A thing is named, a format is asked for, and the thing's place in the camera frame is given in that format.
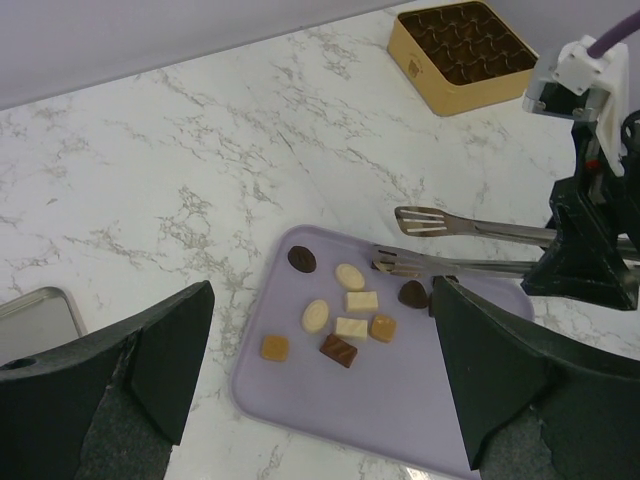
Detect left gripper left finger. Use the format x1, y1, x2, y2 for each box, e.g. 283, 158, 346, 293
1, 281, 215, 479

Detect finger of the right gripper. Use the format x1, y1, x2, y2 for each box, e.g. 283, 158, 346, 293
521, 177, 639, 311

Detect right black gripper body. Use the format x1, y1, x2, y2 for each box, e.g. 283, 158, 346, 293
571, 112, 639, 240

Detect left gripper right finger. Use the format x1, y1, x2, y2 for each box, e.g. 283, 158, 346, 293
431, 277, 639, 479

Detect dark heart chocolate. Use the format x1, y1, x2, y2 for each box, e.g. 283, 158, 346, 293
397, 280, 430, 309

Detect metal tongs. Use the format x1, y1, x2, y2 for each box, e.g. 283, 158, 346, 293
370, 205, 640, 281

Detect dark oval chocolate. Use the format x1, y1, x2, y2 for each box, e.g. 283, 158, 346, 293
287, 245, 317, 274

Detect caramel square chocolate right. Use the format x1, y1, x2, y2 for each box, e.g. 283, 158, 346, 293
369, 314, 397, 343

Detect caramel square chocolate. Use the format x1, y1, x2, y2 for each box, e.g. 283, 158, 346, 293
369, 314, 397, 343
261, 335, 289, 362

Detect caramel square chocolate left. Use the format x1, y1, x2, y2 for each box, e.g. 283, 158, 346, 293
261, 335, 289, 362

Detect gold chocolate box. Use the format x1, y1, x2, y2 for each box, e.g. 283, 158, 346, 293
387, 1, 538, 117

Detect brown rectangular chocolate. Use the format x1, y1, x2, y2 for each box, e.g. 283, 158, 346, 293
319, 334, 358, 368

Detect white rectangular chocolate lower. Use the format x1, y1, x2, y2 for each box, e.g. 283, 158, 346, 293
334, 317, 368, 340

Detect white rectangular chocolate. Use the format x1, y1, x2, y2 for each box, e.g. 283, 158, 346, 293
334, 317, 368, 340
345, 291, 379, 313

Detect white rectangular chocolate upper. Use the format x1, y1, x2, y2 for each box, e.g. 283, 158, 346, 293
345, 291, 379, 313

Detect white oval chocolate upper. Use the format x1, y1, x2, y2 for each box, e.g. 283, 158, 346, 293
335, 263, 366, 291

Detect white oval chocolate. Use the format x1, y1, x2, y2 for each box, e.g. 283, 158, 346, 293
301, 299, 329, 334
335, 263, 366, 291

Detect white oval chocolate lower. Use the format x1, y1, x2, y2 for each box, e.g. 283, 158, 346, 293
301, 299, 329, 334

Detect lavender tray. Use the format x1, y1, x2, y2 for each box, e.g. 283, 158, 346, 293
229, 224, 536, 480

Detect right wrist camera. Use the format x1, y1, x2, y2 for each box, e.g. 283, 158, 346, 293
523, 35, 629, 177

